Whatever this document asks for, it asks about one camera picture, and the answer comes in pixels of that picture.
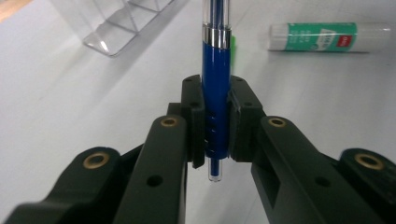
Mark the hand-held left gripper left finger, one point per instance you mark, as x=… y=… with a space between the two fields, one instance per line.
x=194 y=124

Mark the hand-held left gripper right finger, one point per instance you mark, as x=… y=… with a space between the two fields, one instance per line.
x=244 y=124

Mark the blue pen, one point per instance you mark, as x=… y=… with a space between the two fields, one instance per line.
x=216 y=93

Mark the green highlighter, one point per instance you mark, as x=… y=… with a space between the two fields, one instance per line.
x=233 y=49

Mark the clear plastic organizer box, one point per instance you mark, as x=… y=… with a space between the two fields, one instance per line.
x=118 y=28

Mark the green and white glue stick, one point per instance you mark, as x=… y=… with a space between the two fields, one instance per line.
x=320 y=36

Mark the wooden table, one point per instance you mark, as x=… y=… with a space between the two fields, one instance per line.
x=9 y=7

